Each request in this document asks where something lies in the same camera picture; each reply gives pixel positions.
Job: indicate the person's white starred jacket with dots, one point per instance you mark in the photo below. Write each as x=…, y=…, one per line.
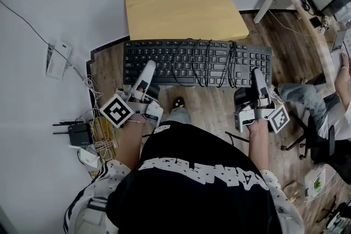
x=115, y=170

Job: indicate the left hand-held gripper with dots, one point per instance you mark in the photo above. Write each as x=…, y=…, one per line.
x=116, y=111

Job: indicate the black office chair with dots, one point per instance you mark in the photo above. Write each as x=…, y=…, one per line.
x=318, y=142

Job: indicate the person's left forearm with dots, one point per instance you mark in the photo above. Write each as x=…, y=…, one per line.
x=130, y=145

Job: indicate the person's dark shoe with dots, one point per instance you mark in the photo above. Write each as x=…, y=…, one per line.
x=179, y=102

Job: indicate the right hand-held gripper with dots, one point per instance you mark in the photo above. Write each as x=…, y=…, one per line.
x=278, y=119

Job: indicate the white power strip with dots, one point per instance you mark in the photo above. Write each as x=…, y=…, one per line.
x=325, y=24

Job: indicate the black router with antennas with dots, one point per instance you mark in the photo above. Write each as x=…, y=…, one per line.
x=79, y=134

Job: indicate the person's right forearm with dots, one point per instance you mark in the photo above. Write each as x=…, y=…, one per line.
x=259, y=148

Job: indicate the small black device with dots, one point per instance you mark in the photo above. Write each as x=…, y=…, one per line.
x=314, y=22

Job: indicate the wooden table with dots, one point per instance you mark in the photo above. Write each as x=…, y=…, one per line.
x=181, y=2

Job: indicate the black keyboard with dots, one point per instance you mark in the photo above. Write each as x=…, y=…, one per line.
x=164, y=57

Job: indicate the white adapter box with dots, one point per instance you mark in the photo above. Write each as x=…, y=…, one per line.
x=87, y=157

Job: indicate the light desk with white legs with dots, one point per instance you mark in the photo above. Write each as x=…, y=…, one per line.
x=323, y=46

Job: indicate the white box with green plant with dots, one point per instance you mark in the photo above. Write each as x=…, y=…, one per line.
x=315, y=185

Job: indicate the person's black printed shirt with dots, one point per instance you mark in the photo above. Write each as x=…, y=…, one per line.
x=192, y=200

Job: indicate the white printed carton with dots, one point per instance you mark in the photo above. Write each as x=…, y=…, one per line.
x=57, y=63

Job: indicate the person's grey trouser leg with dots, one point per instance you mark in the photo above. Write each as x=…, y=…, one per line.
x=178, y=116

